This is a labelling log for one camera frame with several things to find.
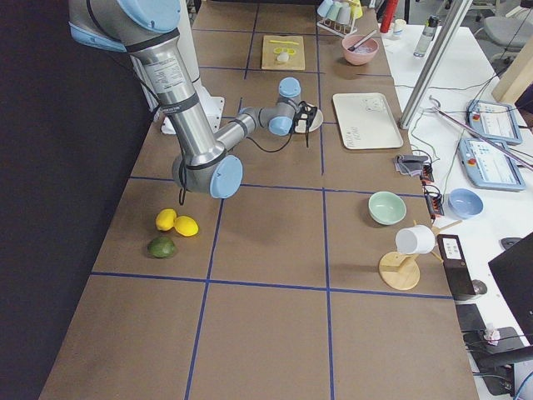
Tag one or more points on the green avocado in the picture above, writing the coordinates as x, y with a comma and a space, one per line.
161, 247

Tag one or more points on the wooden mug stand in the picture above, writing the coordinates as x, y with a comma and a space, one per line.
400, 271

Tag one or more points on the yellow lemon left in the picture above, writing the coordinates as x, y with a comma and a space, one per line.
165, 219

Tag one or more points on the grey cup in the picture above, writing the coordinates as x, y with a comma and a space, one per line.
344, 15

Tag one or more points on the teach pendant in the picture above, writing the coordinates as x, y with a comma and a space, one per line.
489, 168
494, 120

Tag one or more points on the light blue bowl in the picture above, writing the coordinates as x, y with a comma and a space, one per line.
464, 203

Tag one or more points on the clear water bottle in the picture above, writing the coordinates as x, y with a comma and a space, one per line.
427, 35

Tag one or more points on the teach pendant near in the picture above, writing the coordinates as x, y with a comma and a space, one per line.
489, 168

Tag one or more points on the grey folded cloth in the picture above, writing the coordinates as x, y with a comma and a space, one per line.
411, 165

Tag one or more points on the yellow lemon right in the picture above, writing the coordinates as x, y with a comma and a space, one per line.
186, 226

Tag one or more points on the pink bowl with ice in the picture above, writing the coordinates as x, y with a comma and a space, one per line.
362, 54

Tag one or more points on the light blue cup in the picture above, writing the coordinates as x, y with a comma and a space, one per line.
324, 8

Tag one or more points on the paper cup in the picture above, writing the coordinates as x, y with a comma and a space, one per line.
398, 28

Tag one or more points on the black box with label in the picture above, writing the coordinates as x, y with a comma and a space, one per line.
456, 270

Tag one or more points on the white mug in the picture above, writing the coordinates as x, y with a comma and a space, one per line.
418, 239

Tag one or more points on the mint green bowl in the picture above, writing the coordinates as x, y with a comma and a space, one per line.
386, 208

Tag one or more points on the cream bear tray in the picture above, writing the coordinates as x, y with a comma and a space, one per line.
366, 121

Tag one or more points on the white round plate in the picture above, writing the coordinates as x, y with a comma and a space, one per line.
314, 121

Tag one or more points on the bamboo cutting board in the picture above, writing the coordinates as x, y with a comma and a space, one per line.
273, 45

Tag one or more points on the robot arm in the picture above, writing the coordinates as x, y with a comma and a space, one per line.
202, 167

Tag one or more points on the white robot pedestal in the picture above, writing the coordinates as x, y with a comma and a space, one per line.
208, 108

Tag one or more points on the mint green cup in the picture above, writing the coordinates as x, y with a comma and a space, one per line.
335, 10

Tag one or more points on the aluminium frame post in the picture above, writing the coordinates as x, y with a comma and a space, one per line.
451, 24

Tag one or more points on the white wire cup rack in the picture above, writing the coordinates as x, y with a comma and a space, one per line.
336, 28

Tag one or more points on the orange black electronics board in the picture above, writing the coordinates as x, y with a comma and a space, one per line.
432, 194

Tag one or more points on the red cylinder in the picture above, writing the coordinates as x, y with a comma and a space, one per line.
389, 8

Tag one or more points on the yellow lemon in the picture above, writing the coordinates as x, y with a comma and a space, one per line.
165, 219
186, 226

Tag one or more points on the yellow cup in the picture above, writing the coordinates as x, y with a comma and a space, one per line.
356, 9

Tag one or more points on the teach pendant far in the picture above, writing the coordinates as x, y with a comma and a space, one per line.
494, 120

